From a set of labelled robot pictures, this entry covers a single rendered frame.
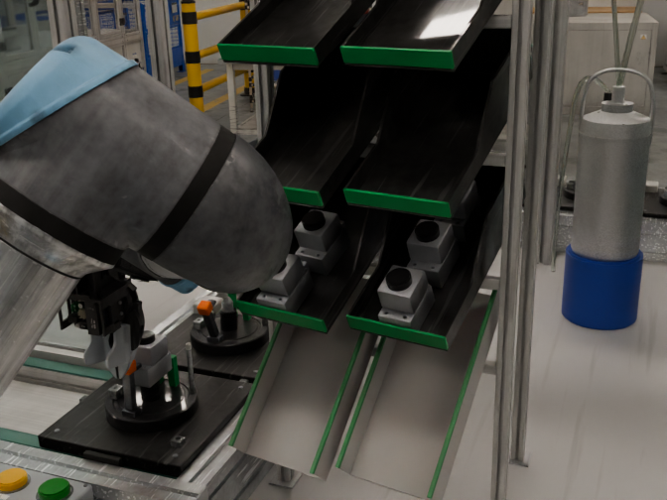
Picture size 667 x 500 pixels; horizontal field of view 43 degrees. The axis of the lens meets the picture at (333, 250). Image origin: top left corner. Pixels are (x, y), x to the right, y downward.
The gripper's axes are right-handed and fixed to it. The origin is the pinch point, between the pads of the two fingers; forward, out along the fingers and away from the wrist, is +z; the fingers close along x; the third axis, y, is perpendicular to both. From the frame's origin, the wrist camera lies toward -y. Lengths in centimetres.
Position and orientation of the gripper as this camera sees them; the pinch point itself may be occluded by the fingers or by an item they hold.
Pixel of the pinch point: (121, 367)
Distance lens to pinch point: 125.1
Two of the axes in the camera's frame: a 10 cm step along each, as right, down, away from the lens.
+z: 0.3, 9.4, 3.4
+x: 9.3, 1.0, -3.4
